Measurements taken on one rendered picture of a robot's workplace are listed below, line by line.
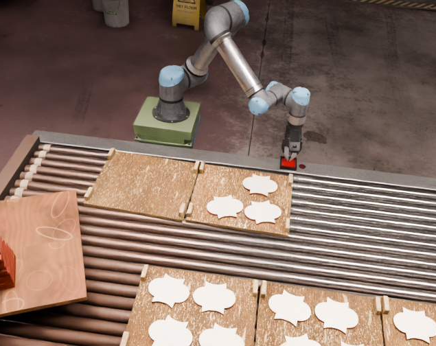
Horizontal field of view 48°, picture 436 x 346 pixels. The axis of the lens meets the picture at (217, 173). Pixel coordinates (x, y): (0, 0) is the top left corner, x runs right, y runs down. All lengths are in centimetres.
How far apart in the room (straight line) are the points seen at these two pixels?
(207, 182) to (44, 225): 69
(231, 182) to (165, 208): 32
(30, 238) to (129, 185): 50
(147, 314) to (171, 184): 64
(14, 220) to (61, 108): 250
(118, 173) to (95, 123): 195
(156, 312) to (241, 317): 28
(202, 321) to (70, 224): 58
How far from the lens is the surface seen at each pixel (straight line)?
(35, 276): 173
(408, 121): 454
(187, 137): 238
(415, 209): 226
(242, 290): 177
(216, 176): 216
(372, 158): 400
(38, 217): 190
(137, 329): 168
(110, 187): 212
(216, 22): 209
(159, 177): 215
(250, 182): 213
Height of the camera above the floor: 237
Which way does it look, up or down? 41 degrees down
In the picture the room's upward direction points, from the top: 4 degrees clockwise
